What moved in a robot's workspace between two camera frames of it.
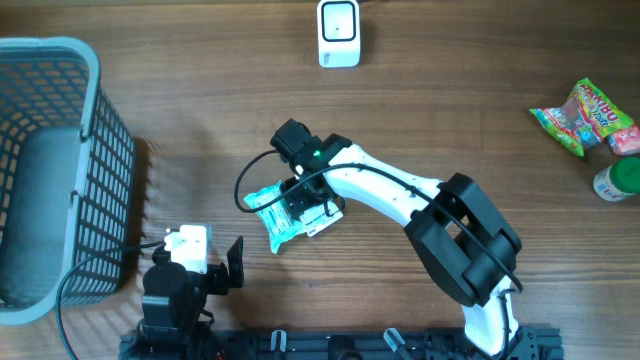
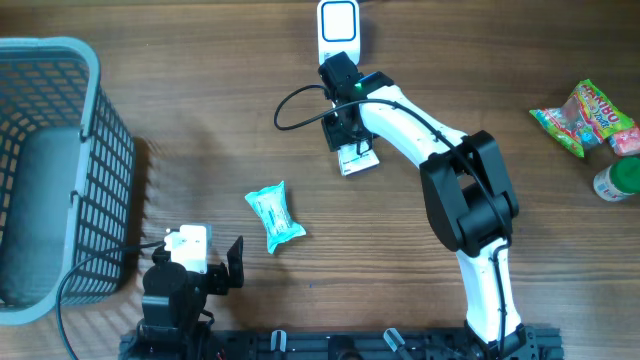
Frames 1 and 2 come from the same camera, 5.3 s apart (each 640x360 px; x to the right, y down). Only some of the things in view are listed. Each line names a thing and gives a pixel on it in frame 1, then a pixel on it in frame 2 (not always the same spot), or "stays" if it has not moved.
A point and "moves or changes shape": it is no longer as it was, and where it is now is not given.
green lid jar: x=620 y=180 stays
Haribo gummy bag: x=584 y=118 stays
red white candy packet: x=625 y=141 stays
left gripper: x=217 y=273 stays
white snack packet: x=320 y=216 moves or changes shape
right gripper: x=295 y=199 -> x=334 y=136
